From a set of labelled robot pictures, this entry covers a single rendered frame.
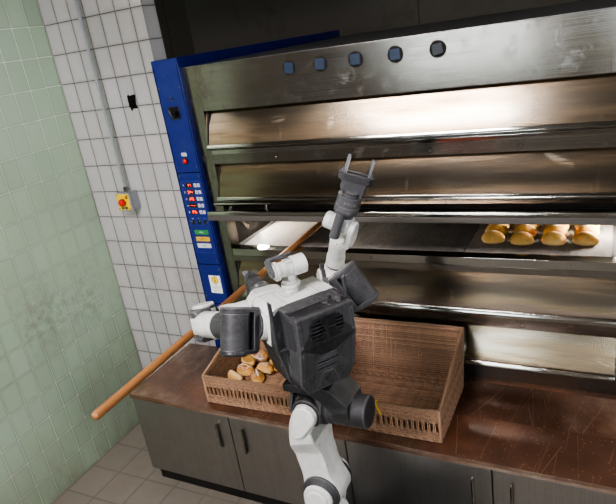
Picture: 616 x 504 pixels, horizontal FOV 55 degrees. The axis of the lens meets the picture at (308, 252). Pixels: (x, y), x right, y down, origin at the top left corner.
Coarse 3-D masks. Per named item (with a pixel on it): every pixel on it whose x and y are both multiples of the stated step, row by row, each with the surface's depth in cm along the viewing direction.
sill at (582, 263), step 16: (272, 256) 297; (320, 256) 284; (352, 256) 276; (368, 256) 272; (384, 256) 268; (400, 256) 265; (416, 256) 261; (432, 256) 258; (448, 256) 254; (464, 256) 252; (480, 256) 249; (496, 256) 247; (512, 256) 244; (528, 256) 242; (544, 256) 240; (560, 256) 237; (576, 256) 235; (592, 256) 233
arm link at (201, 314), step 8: (200, 304) 204; (208, 304) 203; (192, 312) 199; (200, 312) 198; (208, 312) 195; (216, 312) 189; (192, 320) 198; (200, 320) 193; (208, 320) 188; (192, 328) 198; (200, 328) 192; (208, 328) 187; (200, 336) 198; (208, 336) 191
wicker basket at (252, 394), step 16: (208, 368) 282; (224, 368) 295; (256, 368) 304; (208, 384) 280; (224, 384) 275; (240, 384) 271; (256, 384) 266; (272, 384) 262; (208, 400) 283; (224, 400) 279; (240, 400) 274; (256, 400) 278; (272, 400) 276; (288, 400) 261
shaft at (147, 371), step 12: (312, 228) 308; (300, 240) 295; (240, 288) 248; (228, 300) 239; (192, 336) 218; (168, 348) 208; (180, 348) 212; (156, 360) 202; (144, 372) 196; (132, 384) 190; (120, 396) 185; (108, 408) 181
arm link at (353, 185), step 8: (344, 176) 198; (352, 176) 198; (360, 176) 199; (344, 184) 200; (352, 184) 200; (360, 184) 200; (368, 184) 199; (344, 192) 203; (352, 192) 201; (360, 192) 201; (336, 200) 205; (344, 200) 201; (352, 200) 201; (360, 200) 202; (344, 208) 202; (352, 208) 202
